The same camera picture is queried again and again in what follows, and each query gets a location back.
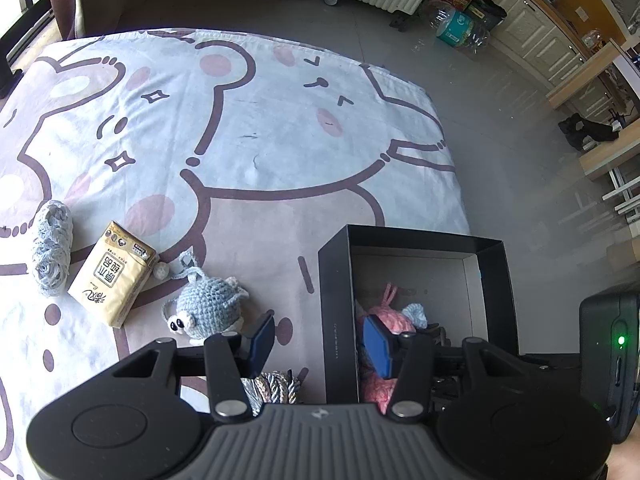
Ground large clear water bottle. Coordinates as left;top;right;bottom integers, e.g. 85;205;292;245
427;0;489;53

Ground black shoes on floor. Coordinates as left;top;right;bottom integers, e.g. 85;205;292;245
558;113;618;151

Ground black bin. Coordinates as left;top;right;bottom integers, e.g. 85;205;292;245
464;0;508;32

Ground cream kitchen cabinets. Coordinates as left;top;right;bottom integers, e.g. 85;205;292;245
491;0;627;91

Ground cartoon bear bed sheet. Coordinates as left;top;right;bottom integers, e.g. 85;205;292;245
1;29;469;479

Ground wooden counter post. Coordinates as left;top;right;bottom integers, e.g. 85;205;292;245
547;40;624;110

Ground light blue yarn bundle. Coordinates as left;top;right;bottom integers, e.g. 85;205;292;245
28;200;73;297

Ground black window railing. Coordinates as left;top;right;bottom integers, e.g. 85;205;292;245
1;0;53;99

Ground blue white twisted rope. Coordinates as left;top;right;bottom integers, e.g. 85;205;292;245
240;367;304;417

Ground grey crochet mouse toy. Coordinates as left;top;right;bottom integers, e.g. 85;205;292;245
152;248;250;344

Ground pink crochet bunny doll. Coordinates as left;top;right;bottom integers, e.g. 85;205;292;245
356;283;428;414

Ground yellow tissue pack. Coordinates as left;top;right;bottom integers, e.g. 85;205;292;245
68;222;158;328

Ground black cardboard box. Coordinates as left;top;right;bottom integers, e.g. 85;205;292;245
318;226;520;404

